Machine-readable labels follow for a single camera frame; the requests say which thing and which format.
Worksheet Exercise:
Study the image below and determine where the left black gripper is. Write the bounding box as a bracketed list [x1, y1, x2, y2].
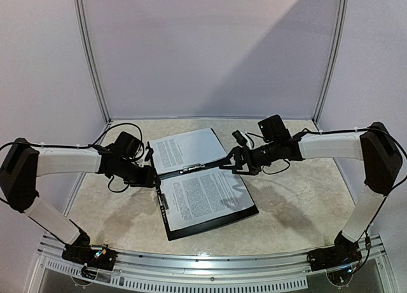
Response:
[116, 158, 162, 188]

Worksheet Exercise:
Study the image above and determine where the white printed sheet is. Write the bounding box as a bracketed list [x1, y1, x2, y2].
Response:
[149, 128, 226, 175]

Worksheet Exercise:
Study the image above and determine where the white paper stack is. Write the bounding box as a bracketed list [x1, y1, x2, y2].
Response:
[160, 168, 259, 232]

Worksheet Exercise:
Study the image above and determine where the black clip folder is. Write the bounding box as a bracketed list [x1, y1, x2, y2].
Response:
[149, 128, 259, 241]

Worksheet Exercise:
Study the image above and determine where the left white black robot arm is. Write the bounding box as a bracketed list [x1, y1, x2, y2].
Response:
[1, 132, 157, 264]

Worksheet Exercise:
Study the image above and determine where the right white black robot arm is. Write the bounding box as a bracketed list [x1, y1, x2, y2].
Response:
[219, 115, 406, 265]

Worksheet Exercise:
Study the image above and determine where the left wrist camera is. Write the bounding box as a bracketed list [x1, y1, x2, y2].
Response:
[144, 142, 154, 162]

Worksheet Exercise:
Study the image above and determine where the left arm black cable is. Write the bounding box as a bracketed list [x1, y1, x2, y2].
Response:
[0, 123, 144, 205]

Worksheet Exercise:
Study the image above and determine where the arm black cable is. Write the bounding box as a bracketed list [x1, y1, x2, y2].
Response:
[247, 127, 407, 275]
[0, 123, 144, 205]

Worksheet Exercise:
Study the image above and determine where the aluminium front rail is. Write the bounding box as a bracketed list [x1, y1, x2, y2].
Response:
[36, 234, 387, 276]

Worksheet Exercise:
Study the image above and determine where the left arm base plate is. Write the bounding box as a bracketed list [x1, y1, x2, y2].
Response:
[62, 245, 117, 271]

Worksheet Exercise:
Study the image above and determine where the perforated white cable tray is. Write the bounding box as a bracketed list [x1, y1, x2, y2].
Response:
[38, 259, 308, 292]

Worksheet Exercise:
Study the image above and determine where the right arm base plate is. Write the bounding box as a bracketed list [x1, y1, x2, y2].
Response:
[307, 246, 362, 271]

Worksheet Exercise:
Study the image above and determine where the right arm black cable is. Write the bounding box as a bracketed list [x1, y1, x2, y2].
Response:
[247, 127, 407, 275]

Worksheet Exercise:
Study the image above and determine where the right aluminium frame post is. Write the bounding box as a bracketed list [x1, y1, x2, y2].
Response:
[312, 0, 348, 125]

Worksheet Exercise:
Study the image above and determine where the aluminium frame post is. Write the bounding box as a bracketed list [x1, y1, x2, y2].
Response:
[74, 0, 111, 123]
[312, 0, 348, 125]

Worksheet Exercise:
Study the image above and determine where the left aluminium frame post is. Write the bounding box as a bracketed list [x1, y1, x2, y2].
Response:
[74, 0, 111, 123]

